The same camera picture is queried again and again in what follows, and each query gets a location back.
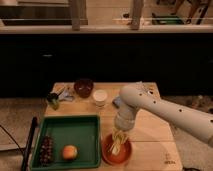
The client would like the black cable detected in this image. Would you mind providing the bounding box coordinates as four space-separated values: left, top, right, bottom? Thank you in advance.
0 124 25 158

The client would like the dark maroon bowl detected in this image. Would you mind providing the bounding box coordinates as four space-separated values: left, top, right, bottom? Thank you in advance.
74 79 94 98

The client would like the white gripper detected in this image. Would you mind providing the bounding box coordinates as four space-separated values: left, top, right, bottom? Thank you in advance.
108 108 138 155

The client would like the yellow banana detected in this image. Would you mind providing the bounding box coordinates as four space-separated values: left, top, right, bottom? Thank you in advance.
112 141 121 155

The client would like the black pole stand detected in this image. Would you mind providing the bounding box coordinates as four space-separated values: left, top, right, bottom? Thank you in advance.
21 117 38 171

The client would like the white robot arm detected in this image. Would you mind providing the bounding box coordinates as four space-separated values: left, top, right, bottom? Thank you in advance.
114 84 213 147

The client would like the red orange bowl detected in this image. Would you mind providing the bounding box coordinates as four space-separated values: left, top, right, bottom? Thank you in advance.
101 134 132 166

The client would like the green plastic tray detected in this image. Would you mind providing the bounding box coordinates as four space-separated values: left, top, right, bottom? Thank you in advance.
30 115 101 171

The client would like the white cup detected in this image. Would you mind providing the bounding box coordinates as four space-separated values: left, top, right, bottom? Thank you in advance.
93 89 108 107

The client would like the blue sponge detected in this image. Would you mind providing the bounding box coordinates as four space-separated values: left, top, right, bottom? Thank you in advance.
112 97 121 108

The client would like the red yellow apple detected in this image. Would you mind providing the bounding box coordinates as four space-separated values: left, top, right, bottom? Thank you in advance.
62 145 78 160

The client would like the dark grape bunch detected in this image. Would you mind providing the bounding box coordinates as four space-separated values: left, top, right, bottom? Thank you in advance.
39 136 53 166

